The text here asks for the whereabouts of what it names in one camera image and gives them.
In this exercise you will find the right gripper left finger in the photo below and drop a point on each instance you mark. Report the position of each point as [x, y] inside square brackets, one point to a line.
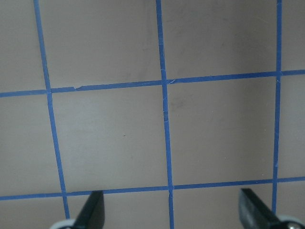
[92, 215]

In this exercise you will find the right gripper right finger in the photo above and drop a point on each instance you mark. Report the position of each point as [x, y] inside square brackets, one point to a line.
[254, 213]

